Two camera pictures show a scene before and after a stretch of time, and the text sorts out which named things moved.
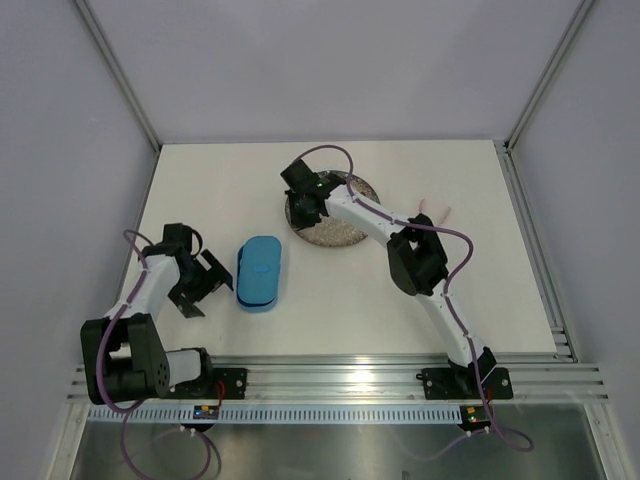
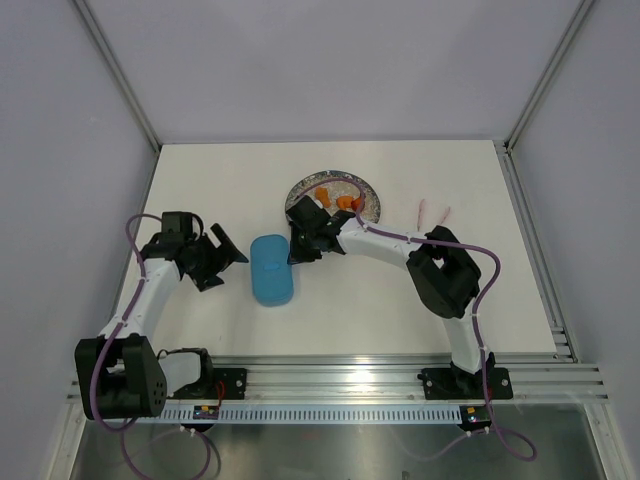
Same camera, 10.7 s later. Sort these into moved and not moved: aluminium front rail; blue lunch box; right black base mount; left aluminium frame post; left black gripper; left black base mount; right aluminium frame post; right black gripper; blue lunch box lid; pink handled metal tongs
Moved: right black gripper; blue lunch box lid; blue lunch box; left black gripper
Not moved: right aluminium frame post; left black base mount; aluminium front rail; pink handled metal tongs; left aluminium frame post; right black base mount
